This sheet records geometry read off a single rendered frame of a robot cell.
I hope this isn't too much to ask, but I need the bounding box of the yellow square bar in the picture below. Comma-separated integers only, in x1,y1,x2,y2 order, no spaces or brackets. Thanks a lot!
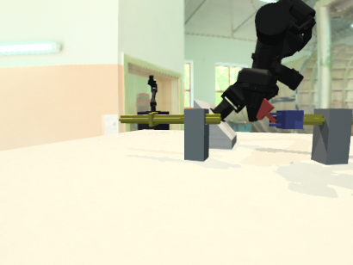
118,108,221,162

